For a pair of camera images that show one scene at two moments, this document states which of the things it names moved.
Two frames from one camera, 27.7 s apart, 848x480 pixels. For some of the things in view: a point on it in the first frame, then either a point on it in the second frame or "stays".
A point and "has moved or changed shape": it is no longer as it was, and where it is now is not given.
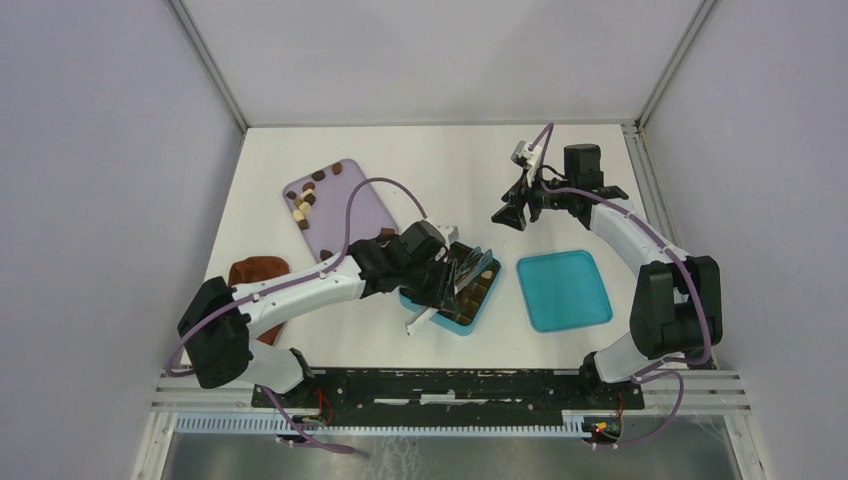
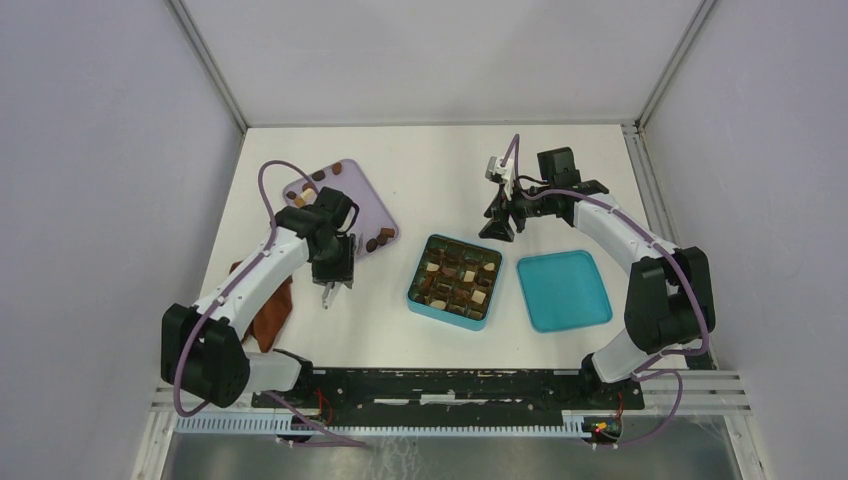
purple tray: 320,203 stays
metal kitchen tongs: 463,270 has moved or changed shape
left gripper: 436,295 -> 341,272
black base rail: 458,398 stays
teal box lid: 563,290 stays
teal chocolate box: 473,302 stays
